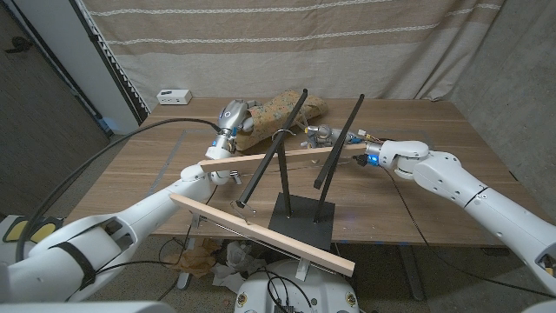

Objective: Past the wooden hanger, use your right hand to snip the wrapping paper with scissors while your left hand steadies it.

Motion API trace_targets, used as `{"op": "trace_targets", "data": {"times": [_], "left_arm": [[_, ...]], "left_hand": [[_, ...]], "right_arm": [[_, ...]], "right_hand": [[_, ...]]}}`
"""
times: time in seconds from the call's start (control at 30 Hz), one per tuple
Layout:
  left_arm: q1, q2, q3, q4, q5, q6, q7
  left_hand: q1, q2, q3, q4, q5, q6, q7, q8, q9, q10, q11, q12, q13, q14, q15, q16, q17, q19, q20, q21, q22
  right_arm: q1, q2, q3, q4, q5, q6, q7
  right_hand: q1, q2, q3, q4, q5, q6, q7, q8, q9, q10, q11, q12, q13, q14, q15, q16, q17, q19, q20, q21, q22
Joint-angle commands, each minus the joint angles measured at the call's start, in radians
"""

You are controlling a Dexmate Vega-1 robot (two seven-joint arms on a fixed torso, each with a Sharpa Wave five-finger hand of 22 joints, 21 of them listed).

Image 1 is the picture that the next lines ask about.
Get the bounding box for grey table leg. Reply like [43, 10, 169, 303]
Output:
[398, 245, 426, 302]

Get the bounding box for crumpled white paper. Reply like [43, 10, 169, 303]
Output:
[211, 241, 267, 295]

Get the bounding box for floral fabric piece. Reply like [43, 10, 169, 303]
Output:
[235, 89, 329, 152]

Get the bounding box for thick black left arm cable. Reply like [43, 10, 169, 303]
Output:
[16, 117, 222, 264]

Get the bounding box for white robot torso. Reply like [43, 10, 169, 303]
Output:
[0, 301, 175, 313]

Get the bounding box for wooden slat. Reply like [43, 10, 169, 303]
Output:
[199, 143, 368, 173]
[169, 190, 355, 279]

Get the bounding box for beige striped curtain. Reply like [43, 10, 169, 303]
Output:
[82, 0, 507, 103]

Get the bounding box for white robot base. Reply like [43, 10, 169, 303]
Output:
[234, 259, 361, 313]

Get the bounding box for grey yellow handled scissors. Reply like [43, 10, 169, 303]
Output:
[295, 113, 312, 134]

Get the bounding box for crumpled brown paper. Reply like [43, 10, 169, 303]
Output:
[163, 238, 222, 279]

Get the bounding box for black metal hanger rack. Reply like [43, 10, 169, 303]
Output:
[235, 89, 366, 251]

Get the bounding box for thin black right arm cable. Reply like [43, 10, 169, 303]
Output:
[381, 167, 556, 300]

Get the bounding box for upper wooden slat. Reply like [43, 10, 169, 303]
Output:
[199, 143, 368, 173]

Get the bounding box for white power strip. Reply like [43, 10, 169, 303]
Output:
[156, 89, 193, 106]

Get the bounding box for black door handle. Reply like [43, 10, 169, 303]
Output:
[3, 37, 34, 54]

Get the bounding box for lower wooden slat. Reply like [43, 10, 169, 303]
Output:
[169, 190, 355, 279]

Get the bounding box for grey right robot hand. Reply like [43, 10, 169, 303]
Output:
[300, 124, 383, 158]

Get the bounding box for white table leg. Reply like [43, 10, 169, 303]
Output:
[176, 236, 197, 291]

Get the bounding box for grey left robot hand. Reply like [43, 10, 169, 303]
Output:
[208, 98, 264, 153]

